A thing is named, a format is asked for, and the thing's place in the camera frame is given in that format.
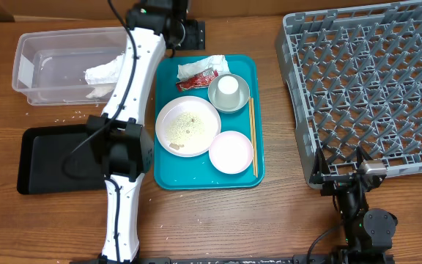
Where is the white napkin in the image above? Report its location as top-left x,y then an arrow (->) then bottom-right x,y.
84,54 -> 125,99
177,55 -> 230,81

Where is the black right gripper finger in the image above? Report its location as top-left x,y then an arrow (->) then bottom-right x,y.
312,147 -> 330,176
355,145 -> 372,165

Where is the teal serving tray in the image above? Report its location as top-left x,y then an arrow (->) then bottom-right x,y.
154,55 -> 265,191

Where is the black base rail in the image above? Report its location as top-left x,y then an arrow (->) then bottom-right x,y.
137,254 -> 395,264

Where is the white cup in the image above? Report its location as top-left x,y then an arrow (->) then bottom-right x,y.
215,76 -> 240,109

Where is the grey-green bowl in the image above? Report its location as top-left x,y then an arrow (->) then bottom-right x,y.
208,74 -> 250,114

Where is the large white plate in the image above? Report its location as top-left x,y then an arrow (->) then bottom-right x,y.
155,96 -> 221,158

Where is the clear plastic waste bin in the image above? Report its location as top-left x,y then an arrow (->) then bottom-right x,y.
12,27 -> 127,106

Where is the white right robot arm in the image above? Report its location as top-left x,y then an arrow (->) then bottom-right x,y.
305,146 -> 398,264

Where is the grey dishwasher rack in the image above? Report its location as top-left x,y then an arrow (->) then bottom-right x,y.
275,1 -> 422,179

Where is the white napkin in bin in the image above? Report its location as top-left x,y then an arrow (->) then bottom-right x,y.
84,54 -> 125,99

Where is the red sauce packet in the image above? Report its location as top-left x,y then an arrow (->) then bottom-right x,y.
176,68 -> 218,92

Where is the small pink bowl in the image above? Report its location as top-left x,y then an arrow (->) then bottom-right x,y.
208,131 -> 253,175

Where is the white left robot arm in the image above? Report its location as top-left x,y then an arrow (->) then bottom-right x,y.
79,0 -> 203,263

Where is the black food waste tray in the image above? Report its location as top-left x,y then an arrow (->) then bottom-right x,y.
17,124 -> 106,195

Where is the right wooden chopstick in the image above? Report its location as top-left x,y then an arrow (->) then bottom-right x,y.
250,96 -> 259,178

